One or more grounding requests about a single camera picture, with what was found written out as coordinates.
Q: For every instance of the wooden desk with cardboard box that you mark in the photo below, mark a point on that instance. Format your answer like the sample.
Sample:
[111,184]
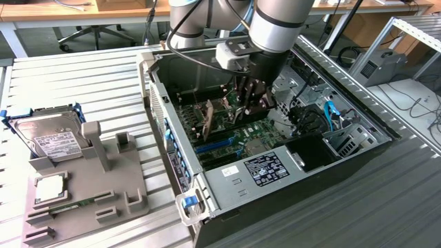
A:
[51,13]

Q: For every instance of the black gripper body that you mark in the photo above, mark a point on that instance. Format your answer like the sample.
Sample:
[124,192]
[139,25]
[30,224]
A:
[268,67]

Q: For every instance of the blue card retention clip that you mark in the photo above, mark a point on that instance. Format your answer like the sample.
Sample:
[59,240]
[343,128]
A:
[176,149]
[183,164]
[188,176]
[168,135]

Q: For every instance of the black office chair base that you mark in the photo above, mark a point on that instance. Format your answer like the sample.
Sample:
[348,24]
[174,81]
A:
[96,32]

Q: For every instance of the aluminium frame shelf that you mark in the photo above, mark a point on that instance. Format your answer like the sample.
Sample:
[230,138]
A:
[413,28]

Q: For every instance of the metal disk bay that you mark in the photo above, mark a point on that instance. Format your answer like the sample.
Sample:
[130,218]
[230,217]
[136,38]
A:
[348,144]

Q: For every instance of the grey box device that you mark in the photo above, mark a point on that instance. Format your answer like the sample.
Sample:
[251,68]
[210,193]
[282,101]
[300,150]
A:
[383,69]

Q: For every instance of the silver CPU chip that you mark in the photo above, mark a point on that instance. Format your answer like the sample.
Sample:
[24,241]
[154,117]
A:
[50,188]

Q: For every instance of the green loose RAM stick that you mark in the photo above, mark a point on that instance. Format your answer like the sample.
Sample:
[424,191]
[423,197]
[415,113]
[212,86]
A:
[68,205]

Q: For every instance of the brown wooden cabinet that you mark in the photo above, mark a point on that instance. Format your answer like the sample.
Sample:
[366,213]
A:
[372,28]

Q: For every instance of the long wooden desk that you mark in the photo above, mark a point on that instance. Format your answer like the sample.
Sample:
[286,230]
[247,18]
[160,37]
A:
[344,6]

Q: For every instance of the perforated metal drive cage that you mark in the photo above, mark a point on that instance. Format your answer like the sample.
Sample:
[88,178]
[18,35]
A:
[286,103]

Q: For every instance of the metal socket locking lever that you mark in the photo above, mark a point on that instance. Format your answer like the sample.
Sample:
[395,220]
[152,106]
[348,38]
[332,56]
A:
[195,99]

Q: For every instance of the Nvidia graphics card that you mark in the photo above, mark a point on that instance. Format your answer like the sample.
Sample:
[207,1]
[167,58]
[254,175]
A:
[208,121]

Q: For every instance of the silver chipset heatsink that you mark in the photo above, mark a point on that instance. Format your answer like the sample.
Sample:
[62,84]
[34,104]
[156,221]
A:
[256,147]

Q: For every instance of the green Dell motherboard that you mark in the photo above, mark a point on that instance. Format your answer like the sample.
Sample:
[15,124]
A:
[266,129]

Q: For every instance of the blue case release latch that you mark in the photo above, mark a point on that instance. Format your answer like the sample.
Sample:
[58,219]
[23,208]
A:
[188,201]

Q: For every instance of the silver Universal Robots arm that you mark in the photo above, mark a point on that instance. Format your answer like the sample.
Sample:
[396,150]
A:
[276,25]

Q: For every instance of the black slanted pole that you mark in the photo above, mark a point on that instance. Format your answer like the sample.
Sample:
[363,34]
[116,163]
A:
[342,28]

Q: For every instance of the grey computer tower case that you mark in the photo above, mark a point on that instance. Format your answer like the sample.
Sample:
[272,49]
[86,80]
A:
[292,196]

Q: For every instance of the metal socket cover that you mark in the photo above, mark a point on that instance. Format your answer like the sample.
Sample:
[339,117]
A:
[226,99]

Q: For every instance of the grey plastic parts rack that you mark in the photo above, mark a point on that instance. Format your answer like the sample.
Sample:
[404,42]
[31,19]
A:
[86,186]

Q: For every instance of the silver power supply unit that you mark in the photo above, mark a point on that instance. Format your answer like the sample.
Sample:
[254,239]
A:
[234,180]

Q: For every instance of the hard disk in blue carrier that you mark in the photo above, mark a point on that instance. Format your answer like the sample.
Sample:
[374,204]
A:
[44,134]

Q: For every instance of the blue expansion slot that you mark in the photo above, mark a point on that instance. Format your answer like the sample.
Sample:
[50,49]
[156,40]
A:
[214,145]

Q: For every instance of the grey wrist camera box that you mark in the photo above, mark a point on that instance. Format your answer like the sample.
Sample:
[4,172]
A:
[230,55]

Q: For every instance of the brown cardboard box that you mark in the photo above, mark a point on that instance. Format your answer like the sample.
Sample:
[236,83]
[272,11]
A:
[118,4]

